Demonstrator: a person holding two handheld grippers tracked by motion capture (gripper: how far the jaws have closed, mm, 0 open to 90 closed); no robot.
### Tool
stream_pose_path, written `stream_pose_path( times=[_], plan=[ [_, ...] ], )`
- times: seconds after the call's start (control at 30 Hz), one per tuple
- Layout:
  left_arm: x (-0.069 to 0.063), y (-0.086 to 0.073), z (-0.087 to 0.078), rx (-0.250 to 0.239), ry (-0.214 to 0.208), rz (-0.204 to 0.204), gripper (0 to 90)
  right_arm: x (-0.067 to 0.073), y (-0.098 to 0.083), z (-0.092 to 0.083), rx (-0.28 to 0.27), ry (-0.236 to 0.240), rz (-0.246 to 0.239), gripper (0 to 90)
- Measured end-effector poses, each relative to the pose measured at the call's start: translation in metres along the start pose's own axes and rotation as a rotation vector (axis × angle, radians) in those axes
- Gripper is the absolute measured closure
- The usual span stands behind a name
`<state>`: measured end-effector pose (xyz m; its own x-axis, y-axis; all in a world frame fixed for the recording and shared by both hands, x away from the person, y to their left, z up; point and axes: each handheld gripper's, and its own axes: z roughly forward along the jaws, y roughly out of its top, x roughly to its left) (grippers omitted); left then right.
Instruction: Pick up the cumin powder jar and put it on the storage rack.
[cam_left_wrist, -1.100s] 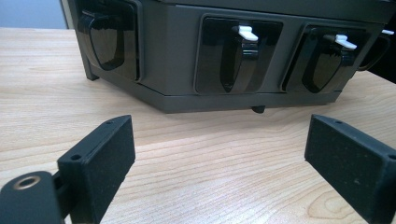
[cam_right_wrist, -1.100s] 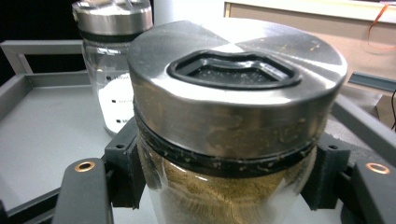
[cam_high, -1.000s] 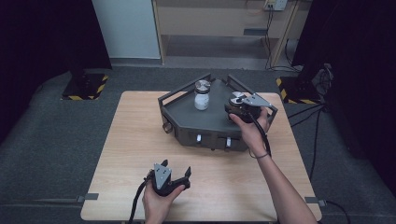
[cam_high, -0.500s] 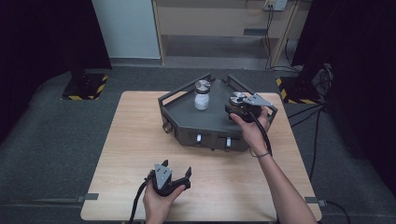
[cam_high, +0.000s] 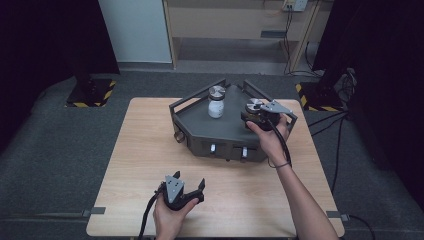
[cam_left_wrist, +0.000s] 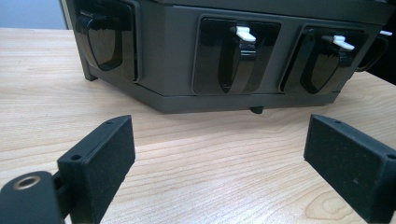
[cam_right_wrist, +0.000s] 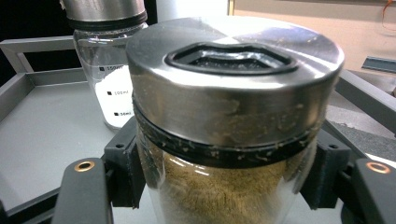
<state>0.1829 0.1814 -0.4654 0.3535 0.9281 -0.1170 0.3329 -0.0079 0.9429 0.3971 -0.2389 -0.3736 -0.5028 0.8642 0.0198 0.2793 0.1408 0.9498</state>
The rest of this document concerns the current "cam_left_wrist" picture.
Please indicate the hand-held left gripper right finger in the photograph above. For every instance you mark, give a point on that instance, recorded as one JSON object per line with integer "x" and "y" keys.
{"x": 348, "y": 161}

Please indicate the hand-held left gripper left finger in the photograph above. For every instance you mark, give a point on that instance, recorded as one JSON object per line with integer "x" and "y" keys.
{"x": 99, "y": 165}

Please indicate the dark grey machine housing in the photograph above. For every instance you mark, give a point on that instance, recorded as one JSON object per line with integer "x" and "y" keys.
{"x": 166, "y": 62}

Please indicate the black glossy seasoning container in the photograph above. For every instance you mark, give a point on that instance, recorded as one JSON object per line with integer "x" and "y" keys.
{"x": 373, "y": 51}
{"x": 314, "y": 65}
{"x": 211, "y": 56}
{"x": 106, "y": 43}

